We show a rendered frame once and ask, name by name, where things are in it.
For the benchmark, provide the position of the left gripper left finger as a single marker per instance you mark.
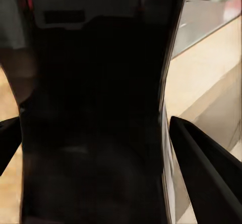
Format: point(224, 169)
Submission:
point(10, 139)

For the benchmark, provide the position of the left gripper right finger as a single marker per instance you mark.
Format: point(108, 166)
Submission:
point(213, 176)

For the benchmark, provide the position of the bottle of coffee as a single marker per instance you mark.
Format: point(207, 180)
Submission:
point(89, 79)

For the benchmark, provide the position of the cabinet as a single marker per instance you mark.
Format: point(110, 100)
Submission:
point(222, 122)

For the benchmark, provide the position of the countertop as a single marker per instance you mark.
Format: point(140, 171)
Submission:
point(195, 79)

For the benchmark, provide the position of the drop in sink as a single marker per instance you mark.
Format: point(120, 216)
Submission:
point(202, 18)

